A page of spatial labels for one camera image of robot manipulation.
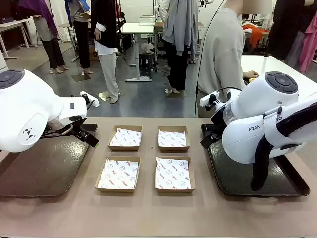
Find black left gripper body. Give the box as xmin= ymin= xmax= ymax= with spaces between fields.
xmin=70 ymin=115 xmax=87 ymax=136

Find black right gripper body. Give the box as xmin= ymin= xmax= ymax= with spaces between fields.
xmin=209 ymin=108 xmax=225 ymax=141

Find brown cardboard donut box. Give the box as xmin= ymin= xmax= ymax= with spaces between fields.
xmin=95 ymin=156 xmax=141 ymax=196
xmin=154 ymin=156 xmax=196 ymax=196
xmin=107 ymin=125 xmax=143 ymax=151
xmin=158 ymin=125 xmax=191 ymax=152

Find dark grey plastic tray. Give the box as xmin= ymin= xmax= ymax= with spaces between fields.
xmin=201 ymin=123 xmax=311 ymax=198

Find brown plastic tray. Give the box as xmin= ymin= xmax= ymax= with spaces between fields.
xmin=0 ymin=123 xmax=98 ymax=198

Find person in beige sweatshirt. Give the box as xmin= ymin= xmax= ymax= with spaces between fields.
xmin=197 ymin=0 xmax=246 ymax=118

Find brown cardboard carton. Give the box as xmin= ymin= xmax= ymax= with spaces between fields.
xmin=88 ymin=44 xmax=100 ymax=61

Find large white table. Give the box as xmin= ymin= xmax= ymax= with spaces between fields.
xmin=240 ymin=55 xmax=317 ymax=100

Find figure in blue top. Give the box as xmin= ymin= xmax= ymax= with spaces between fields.
xmin=64 ymin=0 xmax=94 ymax=75

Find black stool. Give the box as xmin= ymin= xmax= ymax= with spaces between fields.
xmin=138 ymin=52 xmax=157 ymax=76

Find orange cloth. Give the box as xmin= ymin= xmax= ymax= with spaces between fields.
xmin=242 ymin=24 xmax=270 ymax=48

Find figure in black jacket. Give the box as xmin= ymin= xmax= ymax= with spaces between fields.
xmin=90 ymin=0 xmax=122 ymax=104

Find white cylindrical appliance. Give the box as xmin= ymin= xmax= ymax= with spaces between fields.
xmin=0 ymin=49 xmax=7 ymax=72

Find mannequin with purple cloth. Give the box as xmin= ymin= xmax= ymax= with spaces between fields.
xmin=17 ymin=0 xmax=70 ymax=74

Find figure in grey hoodie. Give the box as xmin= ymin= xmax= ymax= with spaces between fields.
xmin=159 ymin=0 xmax=199 ymax=94

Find white standing desk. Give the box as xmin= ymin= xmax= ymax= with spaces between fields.
xmin=120 ymin=22 xmax=164 ymax=82

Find black hanging garment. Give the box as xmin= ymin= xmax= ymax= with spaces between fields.
xmin=266 ymin=0 xmax=309 ymax=60

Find small white desk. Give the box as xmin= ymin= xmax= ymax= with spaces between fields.
xmin=0 ymin=16 xmax=34 ymax=60

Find pink garment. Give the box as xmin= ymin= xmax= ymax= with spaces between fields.
xmin=298 ymin=7 xmax=317 ymax=73

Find clear acrylic box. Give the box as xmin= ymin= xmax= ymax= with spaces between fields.
xmin=139 ymin=15 xmax=156 ymax=27

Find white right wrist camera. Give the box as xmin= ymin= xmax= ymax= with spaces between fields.
xmin=199 ymin=91 xmax=220 ymax=108

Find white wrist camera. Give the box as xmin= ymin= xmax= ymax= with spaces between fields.
xmin=199 ymin=91 xmax=220 ymax=108
xmin=79 ymin=91 xmax=100 ymax=108

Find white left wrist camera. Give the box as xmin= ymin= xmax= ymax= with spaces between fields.
xmin=79 ymin=91 xmax=100 ymax=108

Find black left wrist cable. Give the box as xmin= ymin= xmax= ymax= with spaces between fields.
xmin=41 ymin=123 xmax=74 ymax=138

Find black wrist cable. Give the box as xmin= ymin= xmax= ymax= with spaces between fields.
xmin=215 ymin=86 xmax=243 ymax=100
xmin=41 ymin=123 xmax=74 ymax=138

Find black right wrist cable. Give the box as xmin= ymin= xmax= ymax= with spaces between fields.
xmin=215 ymin=86 xmax=243 ymax=100

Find brass floor base plate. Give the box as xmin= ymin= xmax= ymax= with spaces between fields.
xmin=96 ymin=91 xmax=125 ymax=102
xmin=71 ymin=73 xmax=92 ymax=82

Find thin black hanging cable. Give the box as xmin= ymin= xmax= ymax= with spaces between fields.
xmin=196 ymin=0 xmax=226 ymax=118

